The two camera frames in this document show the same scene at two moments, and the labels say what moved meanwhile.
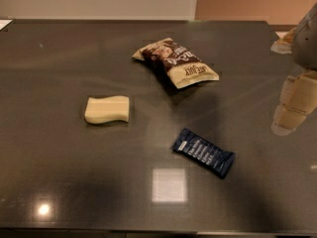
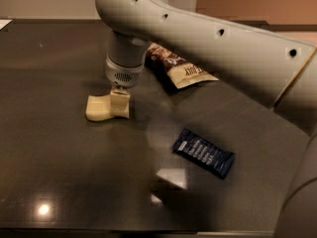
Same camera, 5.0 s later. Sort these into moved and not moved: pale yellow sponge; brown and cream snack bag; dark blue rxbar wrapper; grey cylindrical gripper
Moved: grey cylindrical gripper
Not moved: pale yellow sponge; dark blue rxbar wrapper; brown and cream snack bag
